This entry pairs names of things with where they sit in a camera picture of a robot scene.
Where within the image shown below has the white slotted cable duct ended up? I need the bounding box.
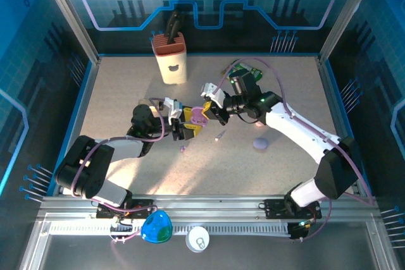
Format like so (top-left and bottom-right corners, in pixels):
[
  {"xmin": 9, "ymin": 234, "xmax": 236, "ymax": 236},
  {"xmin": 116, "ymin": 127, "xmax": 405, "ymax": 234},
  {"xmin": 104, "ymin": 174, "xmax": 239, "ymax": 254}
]
[{"xmin": 49, "ymin": 223, "xmax": 290, "ymax": 236}]

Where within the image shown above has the cream knife block brown top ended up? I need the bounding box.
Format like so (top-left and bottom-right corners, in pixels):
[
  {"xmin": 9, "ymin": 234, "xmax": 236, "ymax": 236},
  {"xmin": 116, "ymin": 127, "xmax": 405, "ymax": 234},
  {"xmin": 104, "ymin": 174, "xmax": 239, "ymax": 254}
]
[{"xmin": 151, "ymin": 32, "xmax": 188, "ymax": 85}]

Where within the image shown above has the aluminium frame post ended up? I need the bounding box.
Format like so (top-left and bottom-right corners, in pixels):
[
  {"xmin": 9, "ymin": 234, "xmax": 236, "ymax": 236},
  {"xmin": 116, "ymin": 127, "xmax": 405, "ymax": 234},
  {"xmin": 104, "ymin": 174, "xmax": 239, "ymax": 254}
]
[
  {"xmin": 35, "ymin": 0, "xmax": 101, "ymax": 66},
  {"xmin": 317, "ymin": 0, "xmax": 380, "ymax": 65}
]

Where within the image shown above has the lavender earbud charging case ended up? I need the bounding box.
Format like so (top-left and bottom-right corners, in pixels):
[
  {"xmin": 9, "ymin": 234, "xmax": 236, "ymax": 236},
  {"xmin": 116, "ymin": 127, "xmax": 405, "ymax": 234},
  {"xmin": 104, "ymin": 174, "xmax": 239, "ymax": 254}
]
[{"xmin": 252, "ymin": 137, "xmax": 270, "ymax": 150}]

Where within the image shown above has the purple earbud charging case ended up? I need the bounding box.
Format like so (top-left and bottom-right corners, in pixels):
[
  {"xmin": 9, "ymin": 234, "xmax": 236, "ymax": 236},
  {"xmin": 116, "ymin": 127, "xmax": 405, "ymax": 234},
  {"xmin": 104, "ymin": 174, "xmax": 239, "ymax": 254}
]
[{"xmin": 190, "ymin": 106, "xmax": 208, "ymax": 126}]

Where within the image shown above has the aluminium frame rail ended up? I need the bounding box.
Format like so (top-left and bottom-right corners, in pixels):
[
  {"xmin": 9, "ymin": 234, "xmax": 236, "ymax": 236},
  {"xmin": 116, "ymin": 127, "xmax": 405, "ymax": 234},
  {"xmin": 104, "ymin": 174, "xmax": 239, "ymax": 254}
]
[{"xmin": 37, "ymin": 193, "xmax": 380, "ymax": 224}]

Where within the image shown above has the white round cap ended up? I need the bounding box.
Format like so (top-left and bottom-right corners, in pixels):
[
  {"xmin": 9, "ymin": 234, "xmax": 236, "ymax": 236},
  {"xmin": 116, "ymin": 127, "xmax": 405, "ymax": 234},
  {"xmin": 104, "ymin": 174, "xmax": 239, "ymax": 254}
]
[{"xmin": 185, "ymin": 225, "xmax": 210, "ymax": 254}]

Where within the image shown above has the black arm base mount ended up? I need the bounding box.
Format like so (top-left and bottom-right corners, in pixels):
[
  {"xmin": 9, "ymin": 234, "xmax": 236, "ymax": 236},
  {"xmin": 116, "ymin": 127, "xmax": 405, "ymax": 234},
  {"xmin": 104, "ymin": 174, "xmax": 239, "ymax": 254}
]
[
  {"xmin": 96, "ymin": 198, "xmax": 156, "ymax": 220},
  {"xmin": 263, "ymin": 198, "xmax": 322, "ymax": 220}
]

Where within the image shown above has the green snack packet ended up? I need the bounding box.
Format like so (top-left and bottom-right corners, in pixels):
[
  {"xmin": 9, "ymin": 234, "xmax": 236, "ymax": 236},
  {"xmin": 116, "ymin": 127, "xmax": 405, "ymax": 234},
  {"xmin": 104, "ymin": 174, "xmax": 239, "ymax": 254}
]
[{"xmin": 220, "ymin": 58, "xmax": 264, "ymax": 82}]

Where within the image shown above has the blue translucent plastic shell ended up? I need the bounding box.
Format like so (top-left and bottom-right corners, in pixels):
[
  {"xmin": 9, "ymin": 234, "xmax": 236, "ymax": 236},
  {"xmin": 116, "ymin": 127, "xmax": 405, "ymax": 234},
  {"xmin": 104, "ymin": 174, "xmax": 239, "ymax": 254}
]
[{"xmin": 140, "ymin": 209, "xmax": 173, "ymax": 245}]

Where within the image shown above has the black handled knife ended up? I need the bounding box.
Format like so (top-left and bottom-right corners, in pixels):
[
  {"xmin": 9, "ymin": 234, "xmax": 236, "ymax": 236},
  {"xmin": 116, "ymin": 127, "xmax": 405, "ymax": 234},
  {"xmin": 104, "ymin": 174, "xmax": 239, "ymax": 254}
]
[{"xmin": 166, "ymin": 10, "xmax": 184, "ymax": 45}]

